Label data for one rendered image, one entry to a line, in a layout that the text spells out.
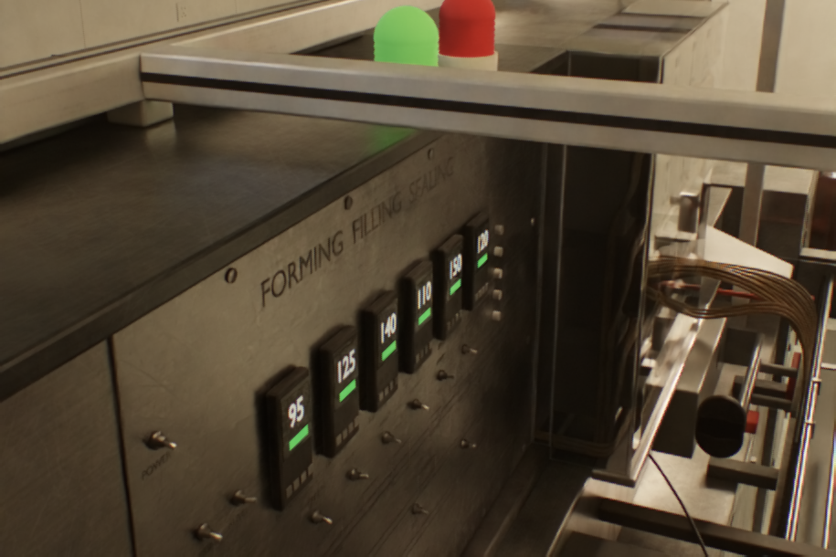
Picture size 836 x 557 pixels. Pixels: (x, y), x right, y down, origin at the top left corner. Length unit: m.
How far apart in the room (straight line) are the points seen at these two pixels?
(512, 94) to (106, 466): 0.36
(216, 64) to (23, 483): 0.39
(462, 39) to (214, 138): 0.32
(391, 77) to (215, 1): 4.75
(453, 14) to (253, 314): 0.46
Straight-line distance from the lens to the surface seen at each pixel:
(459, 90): 0.73
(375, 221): 0.84
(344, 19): 1.17
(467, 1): 1.05
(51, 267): 0.59
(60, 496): 0.58
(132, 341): 0.59
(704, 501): 2.00
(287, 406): 0.73
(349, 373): 0.81
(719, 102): 0.69
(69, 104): 0.81
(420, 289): 0.92
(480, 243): 1.06
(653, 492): 2.01
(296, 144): 0.81
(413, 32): 0.91
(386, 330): 0.86
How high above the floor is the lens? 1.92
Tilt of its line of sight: 20 degrees down
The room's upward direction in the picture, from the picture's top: straight up
